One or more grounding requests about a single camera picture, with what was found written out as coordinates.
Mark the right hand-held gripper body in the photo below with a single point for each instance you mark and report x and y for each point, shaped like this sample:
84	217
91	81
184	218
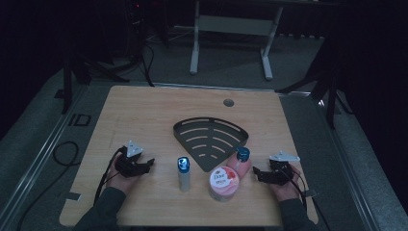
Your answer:
282	173

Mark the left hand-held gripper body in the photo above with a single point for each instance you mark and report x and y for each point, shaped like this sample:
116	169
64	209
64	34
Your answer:
130	165

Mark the pink bottle with blue pump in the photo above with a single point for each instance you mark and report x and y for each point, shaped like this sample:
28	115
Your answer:
244	168

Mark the white bottle with blue cap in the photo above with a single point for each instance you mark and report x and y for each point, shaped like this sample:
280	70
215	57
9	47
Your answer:
183	181

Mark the pink jar with printed lid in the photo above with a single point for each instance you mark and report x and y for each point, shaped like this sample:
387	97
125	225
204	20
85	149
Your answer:
223	183

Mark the dark grey corner shelf tray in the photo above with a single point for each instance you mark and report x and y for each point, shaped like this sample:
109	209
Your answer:
210	163

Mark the person's right hand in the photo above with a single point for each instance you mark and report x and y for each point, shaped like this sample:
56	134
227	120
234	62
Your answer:
286	193

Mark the person's left hand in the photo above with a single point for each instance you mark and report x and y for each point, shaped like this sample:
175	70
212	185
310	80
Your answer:
121	183

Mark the grey tape strip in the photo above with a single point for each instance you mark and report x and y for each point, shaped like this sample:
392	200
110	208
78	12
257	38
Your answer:
308	193
73	196

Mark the round grey table grommet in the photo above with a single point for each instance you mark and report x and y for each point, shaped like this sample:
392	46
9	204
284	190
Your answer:
228	103

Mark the black tripod stand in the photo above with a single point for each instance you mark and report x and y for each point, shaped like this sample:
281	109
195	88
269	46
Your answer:
67	86
330	96

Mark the dark equipment rack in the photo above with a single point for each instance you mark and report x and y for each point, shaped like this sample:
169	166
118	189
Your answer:
136	29

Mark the metal floor rail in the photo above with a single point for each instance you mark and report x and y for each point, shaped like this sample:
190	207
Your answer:
351	166
38	160
224	87

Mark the white desk frame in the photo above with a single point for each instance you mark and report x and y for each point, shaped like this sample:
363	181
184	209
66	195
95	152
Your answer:
234	25

